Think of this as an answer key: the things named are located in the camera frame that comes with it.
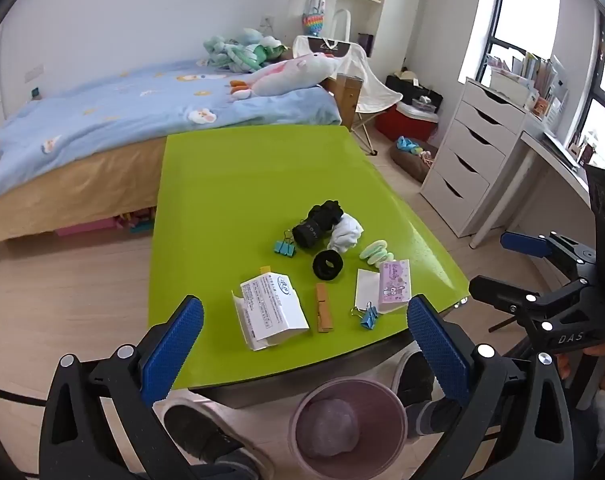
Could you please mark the bed with blue cover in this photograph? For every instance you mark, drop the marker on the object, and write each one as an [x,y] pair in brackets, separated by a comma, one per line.
[132,105]

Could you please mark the person's right shoe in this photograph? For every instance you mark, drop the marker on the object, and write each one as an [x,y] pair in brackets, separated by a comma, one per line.
[417,385]

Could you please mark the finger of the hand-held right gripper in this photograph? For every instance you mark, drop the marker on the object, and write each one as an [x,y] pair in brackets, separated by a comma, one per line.
[525,244]
[502,296]

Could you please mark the black bag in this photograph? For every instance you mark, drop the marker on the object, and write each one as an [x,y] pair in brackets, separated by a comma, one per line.
[407,87]

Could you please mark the tan bed base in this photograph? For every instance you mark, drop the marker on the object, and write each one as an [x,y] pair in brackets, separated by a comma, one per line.
[72,195]

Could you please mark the person's shoe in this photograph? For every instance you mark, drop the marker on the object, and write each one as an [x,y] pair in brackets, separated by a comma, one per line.
[202,435]
[417,385]

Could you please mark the white printed paper box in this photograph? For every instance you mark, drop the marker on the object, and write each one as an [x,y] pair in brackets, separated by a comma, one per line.
[272,310]

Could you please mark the pink plastic waste bin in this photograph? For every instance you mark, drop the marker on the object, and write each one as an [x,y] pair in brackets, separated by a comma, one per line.
[332,425]

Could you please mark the brown pet bed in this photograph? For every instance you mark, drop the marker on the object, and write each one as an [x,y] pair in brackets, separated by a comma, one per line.
[412,160]

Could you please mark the wooden bed post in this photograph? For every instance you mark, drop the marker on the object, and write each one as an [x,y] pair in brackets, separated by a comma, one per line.
[350,97]

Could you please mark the pale green hair clips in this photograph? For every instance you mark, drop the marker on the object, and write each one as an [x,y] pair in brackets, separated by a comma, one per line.
[375,252]

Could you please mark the white drawer cabinet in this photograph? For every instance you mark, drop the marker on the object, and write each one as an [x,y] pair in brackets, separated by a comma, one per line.
[472,150]

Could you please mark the rainbow bag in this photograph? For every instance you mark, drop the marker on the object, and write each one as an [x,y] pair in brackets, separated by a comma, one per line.
[312,22]

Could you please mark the person's left shoe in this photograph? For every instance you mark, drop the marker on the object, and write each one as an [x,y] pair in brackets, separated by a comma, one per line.
[202,435]

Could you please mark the white folding chair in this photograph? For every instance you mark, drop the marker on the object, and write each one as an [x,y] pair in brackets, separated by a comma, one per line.
[372,80]

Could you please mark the white crumpled sock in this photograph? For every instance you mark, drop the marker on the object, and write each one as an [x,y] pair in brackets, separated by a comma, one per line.
[346,235]

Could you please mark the black metal leg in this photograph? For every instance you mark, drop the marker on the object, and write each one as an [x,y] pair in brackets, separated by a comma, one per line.
[500,325]

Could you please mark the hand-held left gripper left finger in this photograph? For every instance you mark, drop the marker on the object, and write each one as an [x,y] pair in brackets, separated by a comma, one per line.
[175,350]

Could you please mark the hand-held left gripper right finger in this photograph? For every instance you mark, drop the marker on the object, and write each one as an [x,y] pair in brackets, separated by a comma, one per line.
[437,350]

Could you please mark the pink box under bed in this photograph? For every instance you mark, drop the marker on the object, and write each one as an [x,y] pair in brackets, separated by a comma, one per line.
[82,227]

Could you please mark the dark purple box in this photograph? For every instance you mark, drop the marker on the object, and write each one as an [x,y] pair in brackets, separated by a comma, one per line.
[366,42]

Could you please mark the white metal rack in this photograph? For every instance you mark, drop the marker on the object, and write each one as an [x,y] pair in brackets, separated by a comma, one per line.
[342,20]

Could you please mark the blue binder clip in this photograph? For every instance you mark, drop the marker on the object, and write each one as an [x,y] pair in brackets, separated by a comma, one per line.
[368,320]
[290,251]
[281,248]

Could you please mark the white and pink plush toy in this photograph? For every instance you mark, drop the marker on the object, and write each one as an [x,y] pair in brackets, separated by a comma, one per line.
[292,75]

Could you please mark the row of books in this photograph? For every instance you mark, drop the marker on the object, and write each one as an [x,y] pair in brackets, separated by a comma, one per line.
[532,77]

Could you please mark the wooden clothespin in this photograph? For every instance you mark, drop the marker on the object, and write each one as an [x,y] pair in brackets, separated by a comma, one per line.
[324,310]

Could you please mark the colourful toy blocks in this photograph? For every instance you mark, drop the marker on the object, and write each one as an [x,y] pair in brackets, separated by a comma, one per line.
[137,220]

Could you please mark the white desk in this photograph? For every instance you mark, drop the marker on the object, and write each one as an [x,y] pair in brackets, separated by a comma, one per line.
[547,155]

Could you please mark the white paper card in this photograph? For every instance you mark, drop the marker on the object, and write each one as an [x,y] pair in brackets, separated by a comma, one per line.
[366,287]

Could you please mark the green plush toy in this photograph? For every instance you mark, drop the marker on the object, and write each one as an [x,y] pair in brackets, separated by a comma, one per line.
[237,50]

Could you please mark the red cooler box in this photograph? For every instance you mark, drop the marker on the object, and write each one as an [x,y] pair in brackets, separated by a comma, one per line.
[402,122]

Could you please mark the black rolled sock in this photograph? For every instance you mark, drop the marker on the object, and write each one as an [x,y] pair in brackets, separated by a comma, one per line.
[312,227]

